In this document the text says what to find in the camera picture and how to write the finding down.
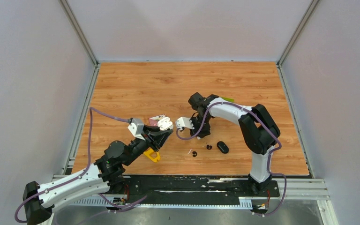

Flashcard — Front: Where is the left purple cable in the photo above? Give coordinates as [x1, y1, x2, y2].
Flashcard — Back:
[14, 107, 150, 224]

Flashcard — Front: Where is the pink snack packet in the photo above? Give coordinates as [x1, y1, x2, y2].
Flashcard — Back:
[149, 114, 166, 127]

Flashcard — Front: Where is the yellow triangular plastic piece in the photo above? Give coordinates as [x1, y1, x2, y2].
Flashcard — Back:
[143, 148, 161, 163]

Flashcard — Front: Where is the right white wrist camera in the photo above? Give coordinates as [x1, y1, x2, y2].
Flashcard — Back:
[175, 117, 195, 130]

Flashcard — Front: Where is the green toy brick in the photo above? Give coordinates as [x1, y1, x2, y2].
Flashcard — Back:
[222, 97, 234, 103]

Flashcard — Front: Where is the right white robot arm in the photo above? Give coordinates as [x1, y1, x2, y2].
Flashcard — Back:
[185, 92, 280, 196]

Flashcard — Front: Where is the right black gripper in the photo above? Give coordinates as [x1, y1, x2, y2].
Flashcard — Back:
[186, 114, 210, 138]

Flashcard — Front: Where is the black earbud case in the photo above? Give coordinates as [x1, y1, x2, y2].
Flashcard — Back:
[217, 141, 229, 154]

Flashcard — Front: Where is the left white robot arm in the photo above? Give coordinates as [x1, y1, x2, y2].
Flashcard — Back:
[19, 123, 173, 225]

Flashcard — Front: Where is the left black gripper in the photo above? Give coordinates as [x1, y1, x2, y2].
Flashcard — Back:
[123, 124, 173, 166]

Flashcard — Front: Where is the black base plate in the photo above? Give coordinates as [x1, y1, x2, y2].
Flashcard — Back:
[104, 175, 280, 205]

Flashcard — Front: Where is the white earbud charging case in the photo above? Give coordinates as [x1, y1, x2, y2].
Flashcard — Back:
[157, 117, 173, 131]

